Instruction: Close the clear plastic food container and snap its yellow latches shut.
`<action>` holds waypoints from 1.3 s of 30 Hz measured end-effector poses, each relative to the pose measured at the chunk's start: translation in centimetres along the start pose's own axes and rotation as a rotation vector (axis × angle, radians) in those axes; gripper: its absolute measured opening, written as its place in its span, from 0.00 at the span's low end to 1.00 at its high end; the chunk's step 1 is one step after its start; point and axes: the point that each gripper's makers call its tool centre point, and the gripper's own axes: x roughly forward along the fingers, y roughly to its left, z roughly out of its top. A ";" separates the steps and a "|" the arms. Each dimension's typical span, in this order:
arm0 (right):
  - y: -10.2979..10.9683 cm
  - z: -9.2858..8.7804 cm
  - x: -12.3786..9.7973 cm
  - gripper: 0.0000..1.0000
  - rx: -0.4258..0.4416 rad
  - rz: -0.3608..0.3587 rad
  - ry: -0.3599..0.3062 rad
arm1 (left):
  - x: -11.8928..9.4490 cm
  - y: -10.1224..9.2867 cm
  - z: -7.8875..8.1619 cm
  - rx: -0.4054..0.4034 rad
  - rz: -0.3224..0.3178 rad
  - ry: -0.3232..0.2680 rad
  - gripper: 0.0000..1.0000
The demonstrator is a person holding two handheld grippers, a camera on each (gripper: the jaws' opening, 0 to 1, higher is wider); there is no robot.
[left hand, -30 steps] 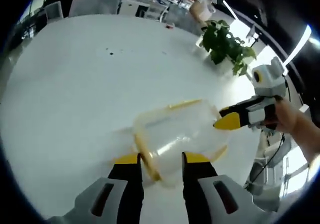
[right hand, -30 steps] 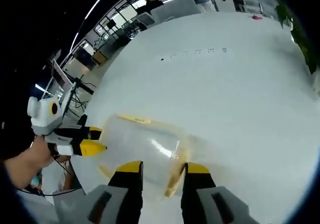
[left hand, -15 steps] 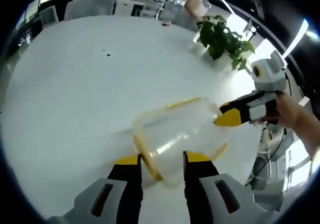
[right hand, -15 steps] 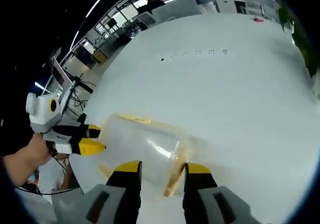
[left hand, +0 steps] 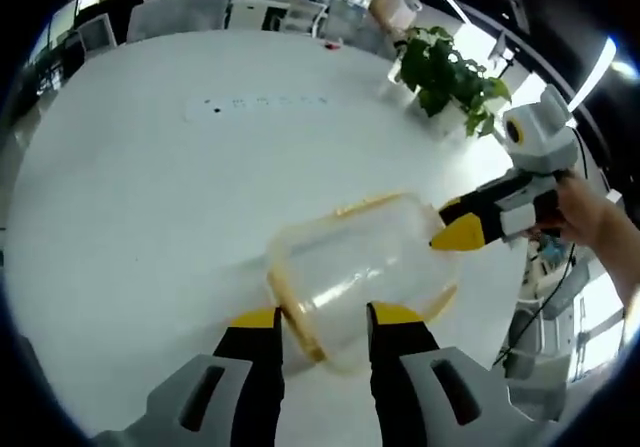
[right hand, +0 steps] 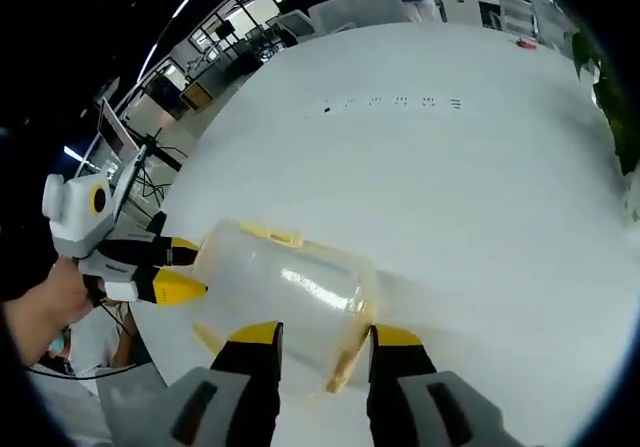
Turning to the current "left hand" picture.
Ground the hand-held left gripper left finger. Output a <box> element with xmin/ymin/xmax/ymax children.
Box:
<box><xmin>94</xmin><ymin>306</ymin><xmax>286</xmax><ymax>447</ymax></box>

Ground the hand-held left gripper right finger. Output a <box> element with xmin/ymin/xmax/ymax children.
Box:
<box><xmin>366</xmin><ymin>301</ymin><xmax>539</xmax><ymax>447</ymax></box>

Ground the clear plastic food container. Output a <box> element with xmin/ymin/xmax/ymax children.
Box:
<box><xmin>266</xmin><ymin>191</ymin><xmax>460</xmax><ymax>376</ymax></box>

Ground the person's right hand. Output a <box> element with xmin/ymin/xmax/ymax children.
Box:
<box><xmin>553</xmin><ymin>174</ymin><xmax>629</xmax><ymax>251</ymax></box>

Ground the green potted plant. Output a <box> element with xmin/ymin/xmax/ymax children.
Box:
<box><xmin>387</xmin><ymin>25</ymin><xmax>513</xmax><ymax>139</ymax></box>

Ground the white power strip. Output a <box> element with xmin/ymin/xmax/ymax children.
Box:
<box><xmin>183</xmin><ymin>94</ymin><xmax>334</xmax><ymax>123</ymax></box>

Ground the white office desk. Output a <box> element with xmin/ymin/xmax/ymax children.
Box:
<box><xmin>229</xmin><ymin>0</ymin><xmax>331</xmax><ymax>38</ymax></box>

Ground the white computer monitor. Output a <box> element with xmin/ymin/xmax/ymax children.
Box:
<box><xmin>77</xmin><ymin>15</ymin><xmax>119</xmax><ymax>53</ymax></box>

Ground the black cable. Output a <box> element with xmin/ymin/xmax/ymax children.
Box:
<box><xmin>492</xmin><ymin>239</ymin><xmax>579</xmax><ymax>368</ymax></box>

